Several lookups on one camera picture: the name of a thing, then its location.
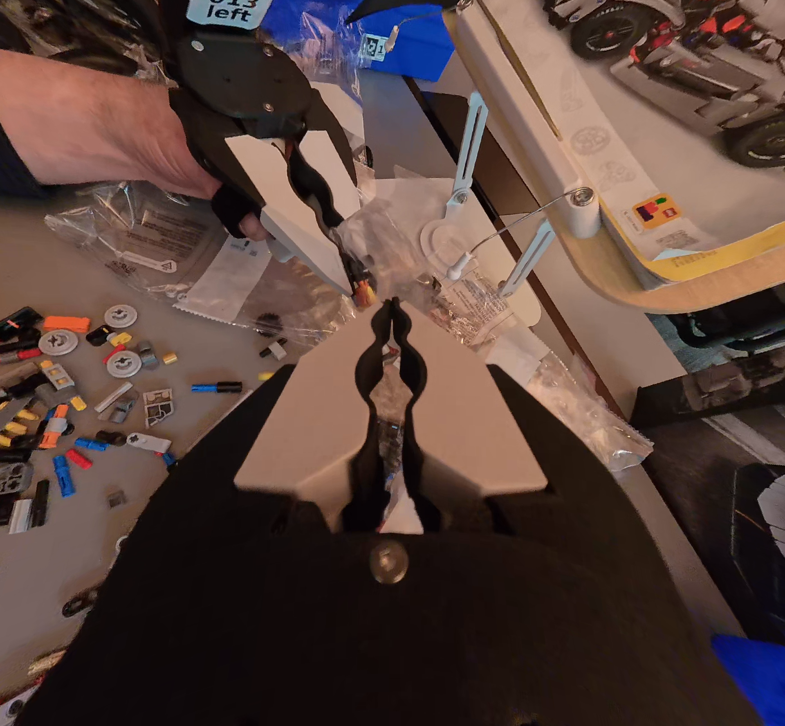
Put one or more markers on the white instruction booklet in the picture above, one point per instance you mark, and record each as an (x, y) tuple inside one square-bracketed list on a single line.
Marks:
[(674, 125)]

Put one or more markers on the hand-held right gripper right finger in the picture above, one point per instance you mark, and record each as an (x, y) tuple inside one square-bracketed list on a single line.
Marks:
[(478, 425)]

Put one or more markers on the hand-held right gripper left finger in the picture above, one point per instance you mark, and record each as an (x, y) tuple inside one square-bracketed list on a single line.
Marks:
[(306, 425)]

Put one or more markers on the pile of toy bricks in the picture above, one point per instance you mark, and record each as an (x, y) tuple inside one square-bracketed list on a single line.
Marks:
[(61, 474)]

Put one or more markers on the orange toy panel piece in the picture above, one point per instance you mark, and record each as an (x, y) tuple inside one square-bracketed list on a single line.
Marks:
[(66, 324)]

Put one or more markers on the serrated white paper bag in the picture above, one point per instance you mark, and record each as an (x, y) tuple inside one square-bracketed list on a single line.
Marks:
[(221, 284)]

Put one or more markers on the long grey toy beam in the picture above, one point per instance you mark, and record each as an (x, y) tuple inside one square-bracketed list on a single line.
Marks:
[(15, 707)]

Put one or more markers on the grey toy pulley wheel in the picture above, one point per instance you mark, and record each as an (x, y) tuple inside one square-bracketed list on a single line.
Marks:
[(121, 315), (124, 364), (58, 342)]

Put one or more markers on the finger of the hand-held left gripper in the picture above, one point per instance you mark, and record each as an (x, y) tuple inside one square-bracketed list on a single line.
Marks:
[(331, 174), (276, 198)]

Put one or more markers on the flat clear empty bag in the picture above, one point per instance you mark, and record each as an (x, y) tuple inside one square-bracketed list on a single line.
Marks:
[(153, 229)]

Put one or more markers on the person's left hand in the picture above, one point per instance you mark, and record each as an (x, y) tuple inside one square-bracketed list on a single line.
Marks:
[(141, 137)]

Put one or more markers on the crumpled clear bag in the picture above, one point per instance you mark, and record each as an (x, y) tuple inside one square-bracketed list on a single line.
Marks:
[(589, 419)]

